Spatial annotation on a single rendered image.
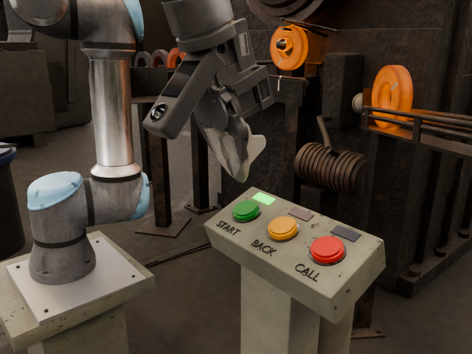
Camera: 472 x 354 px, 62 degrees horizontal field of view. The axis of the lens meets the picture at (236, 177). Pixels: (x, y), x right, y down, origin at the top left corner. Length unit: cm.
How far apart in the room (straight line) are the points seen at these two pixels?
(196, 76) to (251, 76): 8
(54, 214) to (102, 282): 20
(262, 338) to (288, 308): 9
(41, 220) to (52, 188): 8
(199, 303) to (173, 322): 12
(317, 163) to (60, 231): 72
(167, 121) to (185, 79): 6
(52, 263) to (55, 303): 9
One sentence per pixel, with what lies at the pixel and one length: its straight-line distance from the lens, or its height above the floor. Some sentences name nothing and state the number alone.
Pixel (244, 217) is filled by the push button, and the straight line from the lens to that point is 58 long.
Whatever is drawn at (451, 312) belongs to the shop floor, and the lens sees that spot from 153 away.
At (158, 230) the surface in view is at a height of 1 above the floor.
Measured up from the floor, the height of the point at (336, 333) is 36.
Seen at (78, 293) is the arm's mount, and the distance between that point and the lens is 98.
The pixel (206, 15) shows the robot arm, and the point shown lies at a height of 87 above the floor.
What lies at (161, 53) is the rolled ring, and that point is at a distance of 217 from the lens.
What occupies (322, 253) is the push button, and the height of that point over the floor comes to 61.
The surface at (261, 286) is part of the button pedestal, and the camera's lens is 57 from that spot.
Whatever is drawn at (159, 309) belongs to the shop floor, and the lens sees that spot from 140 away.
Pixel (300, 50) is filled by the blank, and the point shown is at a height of 80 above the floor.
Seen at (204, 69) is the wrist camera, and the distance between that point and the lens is 47.
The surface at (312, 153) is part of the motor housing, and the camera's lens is 122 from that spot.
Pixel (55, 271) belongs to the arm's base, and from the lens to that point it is 101.
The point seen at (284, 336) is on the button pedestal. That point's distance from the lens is 58.
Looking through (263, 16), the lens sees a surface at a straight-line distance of 153.
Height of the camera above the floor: 85
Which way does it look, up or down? 20 degrees down
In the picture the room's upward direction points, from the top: straight up
